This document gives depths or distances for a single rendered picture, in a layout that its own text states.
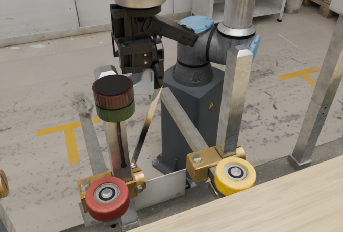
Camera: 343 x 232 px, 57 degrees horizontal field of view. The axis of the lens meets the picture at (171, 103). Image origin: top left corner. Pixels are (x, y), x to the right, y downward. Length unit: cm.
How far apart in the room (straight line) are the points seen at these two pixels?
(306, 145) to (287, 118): 138
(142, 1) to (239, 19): 74
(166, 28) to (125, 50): 9
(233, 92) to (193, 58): 73
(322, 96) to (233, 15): 53
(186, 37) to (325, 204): 40
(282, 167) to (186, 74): 62
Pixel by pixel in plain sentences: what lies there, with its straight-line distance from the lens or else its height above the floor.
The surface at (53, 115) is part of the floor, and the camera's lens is 232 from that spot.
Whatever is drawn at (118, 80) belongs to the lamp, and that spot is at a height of 113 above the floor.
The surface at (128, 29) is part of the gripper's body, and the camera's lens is 56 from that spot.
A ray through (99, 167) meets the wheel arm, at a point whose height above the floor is 86.
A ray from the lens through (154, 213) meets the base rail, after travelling 83.
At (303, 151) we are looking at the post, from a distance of 93.
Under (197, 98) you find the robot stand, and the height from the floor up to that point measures 59.
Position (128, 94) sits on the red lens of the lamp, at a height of 113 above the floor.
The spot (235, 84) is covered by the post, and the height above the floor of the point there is 106.
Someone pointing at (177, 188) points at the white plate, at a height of 74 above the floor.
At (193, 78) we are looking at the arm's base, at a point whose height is 64.
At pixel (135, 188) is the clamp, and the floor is 85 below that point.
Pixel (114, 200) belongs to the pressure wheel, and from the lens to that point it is 61.
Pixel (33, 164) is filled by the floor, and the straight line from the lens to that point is 202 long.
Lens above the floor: 140
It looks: 38 degrees down
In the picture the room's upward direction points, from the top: straight up
